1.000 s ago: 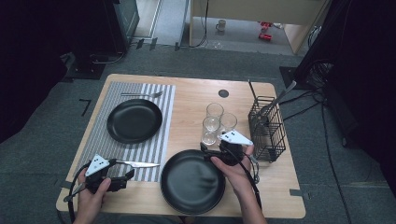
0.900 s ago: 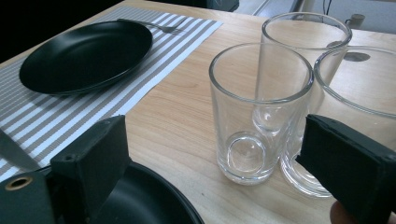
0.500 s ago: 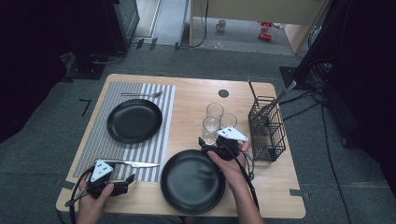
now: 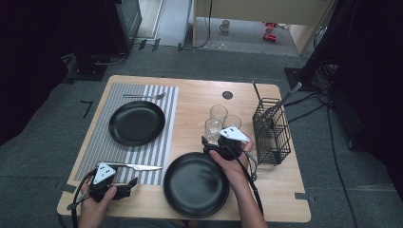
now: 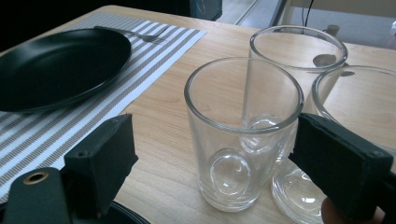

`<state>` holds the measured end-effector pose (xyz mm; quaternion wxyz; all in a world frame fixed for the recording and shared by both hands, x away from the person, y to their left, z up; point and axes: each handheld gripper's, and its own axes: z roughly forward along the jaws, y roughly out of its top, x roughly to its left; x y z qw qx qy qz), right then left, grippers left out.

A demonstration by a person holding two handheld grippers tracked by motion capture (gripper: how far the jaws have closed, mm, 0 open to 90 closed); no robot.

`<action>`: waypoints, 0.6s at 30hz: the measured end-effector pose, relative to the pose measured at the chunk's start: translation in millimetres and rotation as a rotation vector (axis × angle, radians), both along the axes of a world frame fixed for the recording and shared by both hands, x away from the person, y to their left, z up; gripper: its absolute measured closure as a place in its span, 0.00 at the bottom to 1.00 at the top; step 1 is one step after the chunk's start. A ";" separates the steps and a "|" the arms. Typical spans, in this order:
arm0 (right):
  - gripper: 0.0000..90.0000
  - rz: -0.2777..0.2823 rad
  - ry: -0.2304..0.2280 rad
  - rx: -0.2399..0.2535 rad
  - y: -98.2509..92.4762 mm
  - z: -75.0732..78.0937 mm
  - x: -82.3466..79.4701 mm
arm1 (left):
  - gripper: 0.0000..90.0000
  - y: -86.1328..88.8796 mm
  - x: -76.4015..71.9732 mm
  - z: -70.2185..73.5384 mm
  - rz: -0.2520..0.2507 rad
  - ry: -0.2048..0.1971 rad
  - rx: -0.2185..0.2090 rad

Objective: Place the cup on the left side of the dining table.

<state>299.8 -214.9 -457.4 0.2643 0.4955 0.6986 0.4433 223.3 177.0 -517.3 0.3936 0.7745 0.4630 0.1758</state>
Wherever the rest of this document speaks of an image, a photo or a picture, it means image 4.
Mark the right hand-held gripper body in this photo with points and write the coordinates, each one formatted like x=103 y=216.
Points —
x=234 y=134

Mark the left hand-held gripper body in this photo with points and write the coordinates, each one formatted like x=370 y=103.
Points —
x=104 y=172

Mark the silver knife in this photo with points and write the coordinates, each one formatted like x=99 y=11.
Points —
x=139 y=166

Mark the black plate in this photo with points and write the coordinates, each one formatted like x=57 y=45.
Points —
x=190 y=190
x=136 y=122

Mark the silver fork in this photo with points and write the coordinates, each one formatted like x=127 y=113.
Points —
x=142 y=96

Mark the person's right hand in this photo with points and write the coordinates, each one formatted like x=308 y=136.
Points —
x=236 y=171

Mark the person's left hand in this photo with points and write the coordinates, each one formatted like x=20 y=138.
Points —
x=93 y=210

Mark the striped woven placemat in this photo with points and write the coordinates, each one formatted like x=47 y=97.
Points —
x=95 y=142

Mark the grey tape piece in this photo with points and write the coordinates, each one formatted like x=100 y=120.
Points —
x=68 y=188
x=304 y=197

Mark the black round table grommet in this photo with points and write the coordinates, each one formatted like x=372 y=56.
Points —
x=227 y=95

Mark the thin black stick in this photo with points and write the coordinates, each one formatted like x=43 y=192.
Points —
x=256 y=91

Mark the silver spoon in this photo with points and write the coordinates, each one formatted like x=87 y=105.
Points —
x=285 y=98

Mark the black stand base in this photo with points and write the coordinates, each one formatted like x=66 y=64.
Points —
x=294 y=79
x=87 y=71

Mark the red tool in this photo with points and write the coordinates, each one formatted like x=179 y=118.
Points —
x=269 y=37
x=270 y=26

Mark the grey mug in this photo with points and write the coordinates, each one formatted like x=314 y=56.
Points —
x=225 y=25

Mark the light wooden desk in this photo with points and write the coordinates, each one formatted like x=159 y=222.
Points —
x=253 y=12

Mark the black curtain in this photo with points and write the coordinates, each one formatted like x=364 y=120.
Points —
x=31 y=63
x=374 y=79

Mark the black cabinet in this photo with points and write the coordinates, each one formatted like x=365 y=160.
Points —
x=126 y=22

